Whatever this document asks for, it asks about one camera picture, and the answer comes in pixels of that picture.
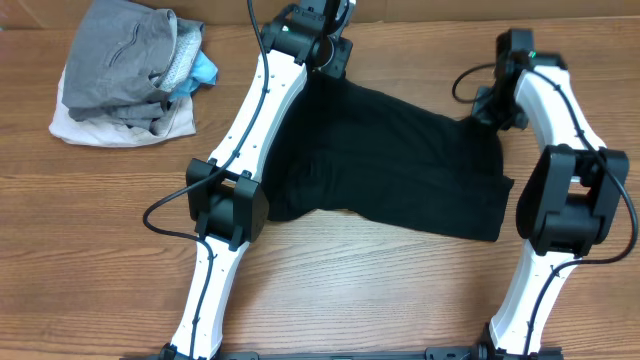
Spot black t-shirt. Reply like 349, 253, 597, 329
262, 75, 513, 242

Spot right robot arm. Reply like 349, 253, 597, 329
470, 29, 631, 359

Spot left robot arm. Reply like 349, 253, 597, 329
158, 0, 356, 359

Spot light blue garment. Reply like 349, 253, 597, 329
169, 50, 218, 102

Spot white dotted mesh garment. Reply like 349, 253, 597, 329
153, 17, 204, 93

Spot grey folded trousers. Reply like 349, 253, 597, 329
62, 0, 177, 130

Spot white folded garment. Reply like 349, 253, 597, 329
49, 72, 196, 148

